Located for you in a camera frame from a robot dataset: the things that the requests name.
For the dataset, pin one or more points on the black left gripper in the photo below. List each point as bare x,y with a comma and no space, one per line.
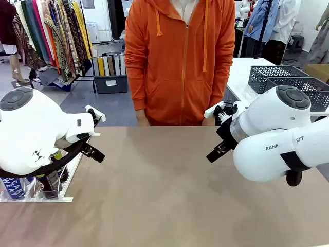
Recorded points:
77,145

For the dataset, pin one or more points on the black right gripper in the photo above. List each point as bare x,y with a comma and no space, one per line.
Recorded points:
226,133

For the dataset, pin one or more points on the grey plastic woven basket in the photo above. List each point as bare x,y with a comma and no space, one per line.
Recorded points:
257,79
321,87

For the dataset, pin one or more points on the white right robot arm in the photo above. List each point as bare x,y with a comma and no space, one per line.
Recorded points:
270,115

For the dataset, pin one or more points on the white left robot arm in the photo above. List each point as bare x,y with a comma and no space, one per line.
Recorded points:
30,128

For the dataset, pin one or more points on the white can dispenser rack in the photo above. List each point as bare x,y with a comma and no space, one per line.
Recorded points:
68,191

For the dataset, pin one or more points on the person's left hand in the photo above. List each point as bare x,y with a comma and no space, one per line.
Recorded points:
208,122

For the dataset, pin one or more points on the person's right hand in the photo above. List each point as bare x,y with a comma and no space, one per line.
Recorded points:
142,118

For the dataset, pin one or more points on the black metal clothes rack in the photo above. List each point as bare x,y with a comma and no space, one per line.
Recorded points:
94,87

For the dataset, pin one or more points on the grey storage bin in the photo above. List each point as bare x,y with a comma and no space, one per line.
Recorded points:
110,86

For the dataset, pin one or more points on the person in orange hoodie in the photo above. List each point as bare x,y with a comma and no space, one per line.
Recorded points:
180,77

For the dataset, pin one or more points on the yellow fabric roll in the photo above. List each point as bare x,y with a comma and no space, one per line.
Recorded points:
101,68

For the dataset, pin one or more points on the white side table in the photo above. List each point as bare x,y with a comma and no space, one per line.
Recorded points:
241,72

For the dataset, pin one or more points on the white fabric roll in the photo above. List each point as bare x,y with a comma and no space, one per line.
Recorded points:
123,64
117,64
95,67

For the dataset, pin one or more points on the cream fabric roll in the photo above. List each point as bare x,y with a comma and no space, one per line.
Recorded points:
106,67

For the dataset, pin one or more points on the grey cloth pile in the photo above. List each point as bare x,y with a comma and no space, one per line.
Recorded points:
48,77

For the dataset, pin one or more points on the brown fabric roll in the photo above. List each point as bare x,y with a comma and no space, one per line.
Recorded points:
110,65

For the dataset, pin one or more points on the black fabric roll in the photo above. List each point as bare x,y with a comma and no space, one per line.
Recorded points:
105,54

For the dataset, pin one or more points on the orange hanging garment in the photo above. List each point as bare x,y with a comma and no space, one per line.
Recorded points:
52,51

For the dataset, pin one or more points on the grey trousers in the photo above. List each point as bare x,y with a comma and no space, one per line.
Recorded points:
252,47

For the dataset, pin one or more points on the green patterned garment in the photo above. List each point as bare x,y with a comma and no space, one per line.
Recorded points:
59,46

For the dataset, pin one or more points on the dark patterned garment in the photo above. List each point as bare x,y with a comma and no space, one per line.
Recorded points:
74,38

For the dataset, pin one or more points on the mannequin legs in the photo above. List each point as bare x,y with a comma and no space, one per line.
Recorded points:
15,67

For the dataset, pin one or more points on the black equipment rack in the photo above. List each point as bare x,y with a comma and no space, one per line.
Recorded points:
240,38

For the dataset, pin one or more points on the dark patterned skirt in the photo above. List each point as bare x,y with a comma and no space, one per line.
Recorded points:
276,51

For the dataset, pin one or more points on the white air purifier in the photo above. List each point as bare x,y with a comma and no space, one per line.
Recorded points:
92,32

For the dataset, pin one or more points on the brown patterned garment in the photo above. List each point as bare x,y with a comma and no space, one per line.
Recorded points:
25,49

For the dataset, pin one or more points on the yellow garment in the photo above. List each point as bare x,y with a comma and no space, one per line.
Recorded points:
82,25

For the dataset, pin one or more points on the cardboard box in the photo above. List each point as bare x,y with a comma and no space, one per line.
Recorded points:
318,70

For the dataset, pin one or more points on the black stand pole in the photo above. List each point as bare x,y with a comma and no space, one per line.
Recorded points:
264,25

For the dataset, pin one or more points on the black step stool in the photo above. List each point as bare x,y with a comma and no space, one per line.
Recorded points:
297,42

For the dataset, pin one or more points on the blue shirt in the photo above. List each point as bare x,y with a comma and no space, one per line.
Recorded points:
254,20

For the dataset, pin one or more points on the teal garment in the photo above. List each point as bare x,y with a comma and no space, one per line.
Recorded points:
33,25

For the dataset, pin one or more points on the pink garment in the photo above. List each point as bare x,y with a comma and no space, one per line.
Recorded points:
38,20

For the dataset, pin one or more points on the white inner shirt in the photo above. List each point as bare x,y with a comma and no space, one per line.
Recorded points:
185,10

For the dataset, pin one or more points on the white hanging shirt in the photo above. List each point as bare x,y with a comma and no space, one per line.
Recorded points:
285,20

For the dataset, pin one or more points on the maroon garment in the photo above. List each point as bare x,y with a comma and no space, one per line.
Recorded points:
6,23

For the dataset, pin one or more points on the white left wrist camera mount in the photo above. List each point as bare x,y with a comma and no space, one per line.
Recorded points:
99,115

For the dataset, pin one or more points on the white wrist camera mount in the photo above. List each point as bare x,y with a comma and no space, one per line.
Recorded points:
99,115
212,110

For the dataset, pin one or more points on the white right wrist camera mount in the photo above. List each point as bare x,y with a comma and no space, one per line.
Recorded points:
212,110

